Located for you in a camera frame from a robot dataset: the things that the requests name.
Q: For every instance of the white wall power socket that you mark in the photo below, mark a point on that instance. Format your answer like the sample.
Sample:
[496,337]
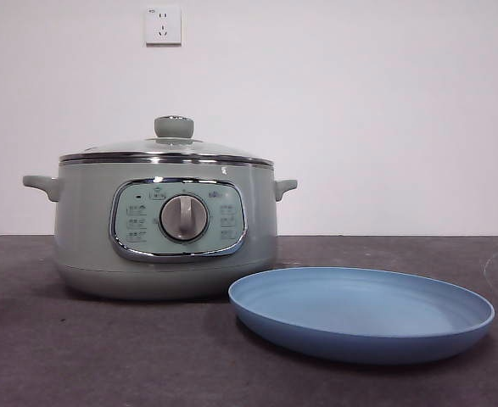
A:
[163,25]

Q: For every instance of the pale green electric steamer pot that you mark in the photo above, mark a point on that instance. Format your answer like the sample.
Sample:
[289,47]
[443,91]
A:
[87,237]

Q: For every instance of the glass lid with green knob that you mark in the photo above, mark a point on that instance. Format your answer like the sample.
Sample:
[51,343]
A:
[174,126]

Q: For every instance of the blue round plate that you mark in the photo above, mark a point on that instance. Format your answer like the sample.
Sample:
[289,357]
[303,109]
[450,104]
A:
[350,305]

